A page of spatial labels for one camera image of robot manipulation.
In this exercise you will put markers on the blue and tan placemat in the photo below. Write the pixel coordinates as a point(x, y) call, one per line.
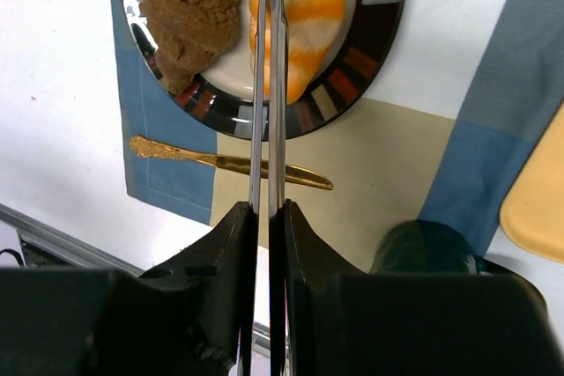
point(461, 99)

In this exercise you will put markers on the gold knife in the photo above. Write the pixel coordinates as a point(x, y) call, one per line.
point(147, 148)

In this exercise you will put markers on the golden striped bread roll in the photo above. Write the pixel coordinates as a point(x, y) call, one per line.
point(313, 26)

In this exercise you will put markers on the dark green mug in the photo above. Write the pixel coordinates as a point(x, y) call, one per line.
point(420, 246)

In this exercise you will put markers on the brown chocolate croissant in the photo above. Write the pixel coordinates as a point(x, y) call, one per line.
point(191, 35)

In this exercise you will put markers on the striped rim ceramic plate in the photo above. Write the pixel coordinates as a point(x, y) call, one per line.
point(341, 83)

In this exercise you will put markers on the silver metal tongs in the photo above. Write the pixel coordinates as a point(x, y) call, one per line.
point(269, 125)

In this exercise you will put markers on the aluminium table frame rail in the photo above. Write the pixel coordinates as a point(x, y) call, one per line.
point(62, 245)

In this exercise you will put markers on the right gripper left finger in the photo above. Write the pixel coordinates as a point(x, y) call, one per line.
point(189, 315)

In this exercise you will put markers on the yellow plastic tray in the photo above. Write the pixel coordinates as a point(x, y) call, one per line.
point(531, 214)

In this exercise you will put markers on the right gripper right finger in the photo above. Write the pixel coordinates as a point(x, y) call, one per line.
point(343, 321)

